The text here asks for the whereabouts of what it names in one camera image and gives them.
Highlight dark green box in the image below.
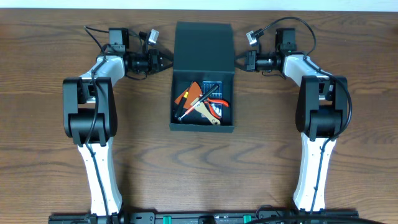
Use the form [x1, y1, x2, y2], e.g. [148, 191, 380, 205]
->
[169, 22, 235, 133]

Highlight orange scraper wooden handle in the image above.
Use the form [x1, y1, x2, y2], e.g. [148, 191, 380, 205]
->
[174, 82, 221, 125]

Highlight blue precision screwdriver set case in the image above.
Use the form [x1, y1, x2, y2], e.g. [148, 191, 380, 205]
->
[201, 81, 223, 117]

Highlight black yellow screwdriver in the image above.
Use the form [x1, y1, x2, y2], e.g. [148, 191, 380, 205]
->
[174, 82, 193, 119]

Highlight red black cutting pliers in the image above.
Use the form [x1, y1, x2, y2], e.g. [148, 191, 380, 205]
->
[204, 98, 229, 119]

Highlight small claw hammer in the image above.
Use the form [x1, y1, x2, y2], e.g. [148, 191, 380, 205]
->
[177, 85, 220, 121]

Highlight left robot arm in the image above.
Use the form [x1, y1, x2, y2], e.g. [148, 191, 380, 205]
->
[62, 28, 173, 223]

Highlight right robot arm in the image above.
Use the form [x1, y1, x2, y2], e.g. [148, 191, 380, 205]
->
[235, 28, 353, 213]

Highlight right black cable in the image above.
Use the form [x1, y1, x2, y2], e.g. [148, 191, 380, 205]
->
[253, 16, 353, 215]

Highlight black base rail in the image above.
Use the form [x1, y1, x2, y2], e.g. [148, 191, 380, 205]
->
[48, 207, 375, 224]

